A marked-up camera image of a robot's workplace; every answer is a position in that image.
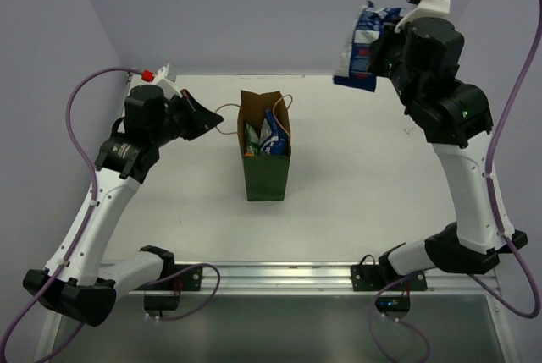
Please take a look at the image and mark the green paper bag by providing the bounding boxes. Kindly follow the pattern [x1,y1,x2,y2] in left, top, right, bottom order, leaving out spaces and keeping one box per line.
[231,91,293,202]

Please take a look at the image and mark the blue snack packet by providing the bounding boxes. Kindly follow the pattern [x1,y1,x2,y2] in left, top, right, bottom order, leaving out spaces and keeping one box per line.
[260,109,289,156]
[333,1,402,92]

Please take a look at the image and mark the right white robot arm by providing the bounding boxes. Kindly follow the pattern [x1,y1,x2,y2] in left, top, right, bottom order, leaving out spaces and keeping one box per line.
[369,17,528,281]

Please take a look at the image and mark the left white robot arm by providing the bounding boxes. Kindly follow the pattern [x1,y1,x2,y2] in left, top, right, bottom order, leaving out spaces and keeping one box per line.
[23,85,224,327]

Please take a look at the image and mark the green snack packet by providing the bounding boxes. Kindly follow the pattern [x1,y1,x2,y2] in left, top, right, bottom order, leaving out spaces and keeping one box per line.
[244,124,261,157]

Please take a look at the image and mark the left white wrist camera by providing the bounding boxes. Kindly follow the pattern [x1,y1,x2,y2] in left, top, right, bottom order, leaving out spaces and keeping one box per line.
[141,63,180,99]

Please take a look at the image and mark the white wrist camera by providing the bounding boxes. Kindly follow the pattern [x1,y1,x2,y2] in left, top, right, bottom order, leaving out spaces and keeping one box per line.
[395,0,451,33]
[141,63,180,99]

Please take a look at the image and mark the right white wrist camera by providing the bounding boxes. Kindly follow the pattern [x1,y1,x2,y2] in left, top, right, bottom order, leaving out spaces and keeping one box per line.
[395,0,451,33]

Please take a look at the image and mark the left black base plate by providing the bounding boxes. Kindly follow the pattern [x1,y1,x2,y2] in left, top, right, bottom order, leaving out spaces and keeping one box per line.
[141,267,202,316]

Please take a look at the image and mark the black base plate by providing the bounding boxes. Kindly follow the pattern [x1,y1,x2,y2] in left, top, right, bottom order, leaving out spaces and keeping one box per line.
[350,255,428,321]
[141,267,202,316]

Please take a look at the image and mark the aluminium mounting rail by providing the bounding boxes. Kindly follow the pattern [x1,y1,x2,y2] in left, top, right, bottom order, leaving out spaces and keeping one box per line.
[105,260,501,296]

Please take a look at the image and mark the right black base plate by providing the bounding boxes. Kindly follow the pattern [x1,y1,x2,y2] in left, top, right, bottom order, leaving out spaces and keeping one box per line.
[350,255,428,321]

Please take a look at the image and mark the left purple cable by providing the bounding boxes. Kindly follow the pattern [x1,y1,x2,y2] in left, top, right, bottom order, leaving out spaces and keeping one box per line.
[0,66,143,363]

